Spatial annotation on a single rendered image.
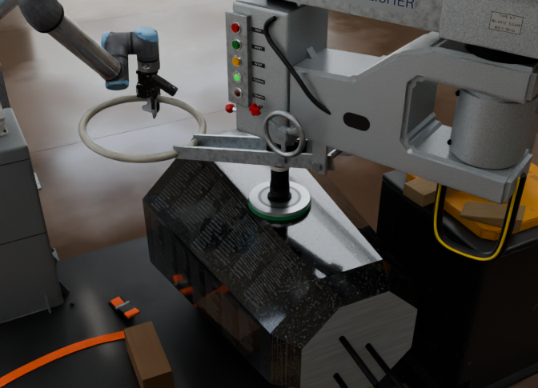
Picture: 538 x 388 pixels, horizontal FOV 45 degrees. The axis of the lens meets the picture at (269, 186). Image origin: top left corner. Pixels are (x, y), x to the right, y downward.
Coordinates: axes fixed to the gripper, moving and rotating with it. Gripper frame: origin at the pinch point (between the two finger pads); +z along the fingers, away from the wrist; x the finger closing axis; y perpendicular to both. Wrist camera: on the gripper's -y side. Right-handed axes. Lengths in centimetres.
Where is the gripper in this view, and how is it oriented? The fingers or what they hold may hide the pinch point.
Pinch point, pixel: (157, 113)
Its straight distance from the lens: 281.6
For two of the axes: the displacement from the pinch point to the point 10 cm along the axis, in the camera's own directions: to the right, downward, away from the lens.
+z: -0.4, 8.2, 5.8
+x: -1.2, 5.7, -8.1
